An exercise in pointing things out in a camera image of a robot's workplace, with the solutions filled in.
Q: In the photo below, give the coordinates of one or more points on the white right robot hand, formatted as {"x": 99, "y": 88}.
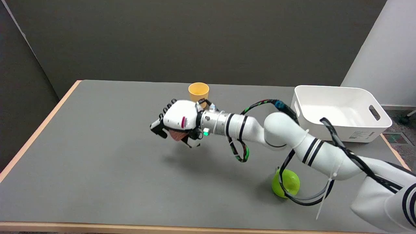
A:
{"x": 178, "y": 117}

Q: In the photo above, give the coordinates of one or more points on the wooden cylinder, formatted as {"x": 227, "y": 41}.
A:
{"x": 178, "y": 135}

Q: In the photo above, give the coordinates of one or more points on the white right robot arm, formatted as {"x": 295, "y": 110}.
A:
{"x": 292, "y": 136}

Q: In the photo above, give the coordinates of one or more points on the white plastic box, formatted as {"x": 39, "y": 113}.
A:
{"x": 341, "y": 110}

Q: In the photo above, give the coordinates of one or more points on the yellow plastic cup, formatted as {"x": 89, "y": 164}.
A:
{"x": 197, "y": 93}

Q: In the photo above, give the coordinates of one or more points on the green apple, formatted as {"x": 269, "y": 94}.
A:
{"x": 289, "y": 185}

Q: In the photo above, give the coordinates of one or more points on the black floor grate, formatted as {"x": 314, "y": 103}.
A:
{"x": 395, "y": 138}

